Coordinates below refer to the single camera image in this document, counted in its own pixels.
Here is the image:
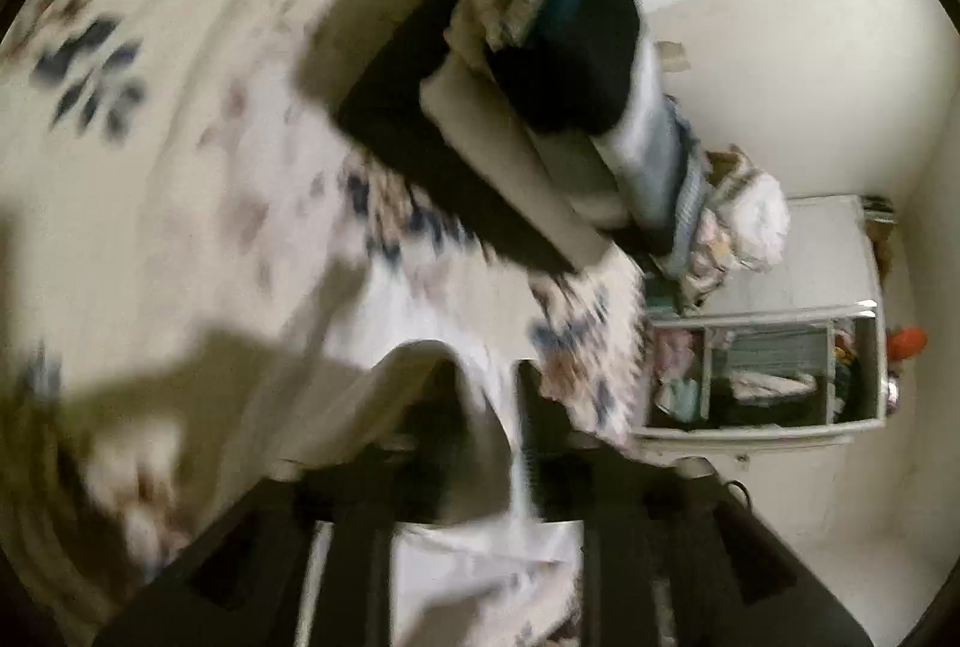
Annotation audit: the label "white wardrobe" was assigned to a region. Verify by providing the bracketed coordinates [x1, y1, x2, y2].
[632, 193, 892, 462]

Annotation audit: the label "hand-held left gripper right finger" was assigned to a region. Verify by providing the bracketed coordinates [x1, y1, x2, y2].
[517, 358, 877, 647]

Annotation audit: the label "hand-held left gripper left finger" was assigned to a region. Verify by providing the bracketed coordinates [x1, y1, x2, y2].
[90, 354, 520, 647]

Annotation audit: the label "floral bed quilt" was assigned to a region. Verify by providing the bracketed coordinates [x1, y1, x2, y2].
[0, 0, 655, 647]

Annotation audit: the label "orange item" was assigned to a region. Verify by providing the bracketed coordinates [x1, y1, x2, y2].
[887, 324, 931, 361]

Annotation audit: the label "white T-shirt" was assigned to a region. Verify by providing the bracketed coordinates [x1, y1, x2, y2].
[300, 338, 595, 647]

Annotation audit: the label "pink folded clothes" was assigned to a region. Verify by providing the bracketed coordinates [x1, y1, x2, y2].
[654, 328, 706, 378]

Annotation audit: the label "teal folded clothes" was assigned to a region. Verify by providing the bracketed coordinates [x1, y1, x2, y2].
[654, 377, 706, 419]

